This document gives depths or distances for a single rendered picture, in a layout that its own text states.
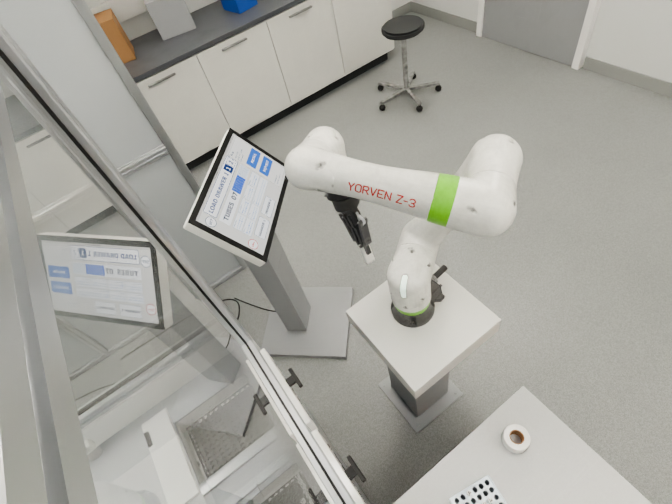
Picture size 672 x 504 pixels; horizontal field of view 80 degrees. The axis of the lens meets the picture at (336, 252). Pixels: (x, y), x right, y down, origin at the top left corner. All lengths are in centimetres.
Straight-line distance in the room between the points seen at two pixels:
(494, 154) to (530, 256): 169
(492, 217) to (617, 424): 157
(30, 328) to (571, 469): 133
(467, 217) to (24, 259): 80
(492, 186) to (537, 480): 82
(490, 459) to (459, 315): 43
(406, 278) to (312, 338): 123
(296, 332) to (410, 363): 115
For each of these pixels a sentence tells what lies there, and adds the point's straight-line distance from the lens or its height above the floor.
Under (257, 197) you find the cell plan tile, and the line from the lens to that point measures 163.
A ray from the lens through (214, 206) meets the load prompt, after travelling 150.
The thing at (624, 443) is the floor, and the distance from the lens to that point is 229.
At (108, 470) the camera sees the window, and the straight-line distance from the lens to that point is 21.
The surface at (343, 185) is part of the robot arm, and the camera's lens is 93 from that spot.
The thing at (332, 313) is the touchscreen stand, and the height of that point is 4.
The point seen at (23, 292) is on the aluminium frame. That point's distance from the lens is 21.
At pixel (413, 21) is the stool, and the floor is 63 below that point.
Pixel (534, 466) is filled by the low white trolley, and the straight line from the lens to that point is 137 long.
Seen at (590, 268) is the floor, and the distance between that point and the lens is 268.
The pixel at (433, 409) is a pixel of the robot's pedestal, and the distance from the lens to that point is 215.
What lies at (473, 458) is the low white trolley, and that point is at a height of 76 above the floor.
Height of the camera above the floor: 208
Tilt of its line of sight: 51 degrees down
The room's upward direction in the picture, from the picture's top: 17 degrees counter-clockwise
